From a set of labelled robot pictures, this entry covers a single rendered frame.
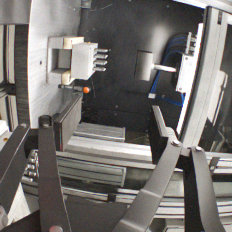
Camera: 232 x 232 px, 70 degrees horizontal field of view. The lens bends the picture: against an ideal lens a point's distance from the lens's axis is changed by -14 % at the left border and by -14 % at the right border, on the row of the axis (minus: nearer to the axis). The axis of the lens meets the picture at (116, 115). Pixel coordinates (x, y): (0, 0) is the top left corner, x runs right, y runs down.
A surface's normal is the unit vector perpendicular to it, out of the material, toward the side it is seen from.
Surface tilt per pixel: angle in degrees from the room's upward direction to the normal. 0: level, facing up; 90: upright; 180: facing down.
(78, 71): 90
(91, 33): 90
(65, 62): 90
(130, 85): 90
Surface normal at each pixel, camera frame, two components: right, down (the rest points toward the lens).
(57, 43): -0.07, 0.40
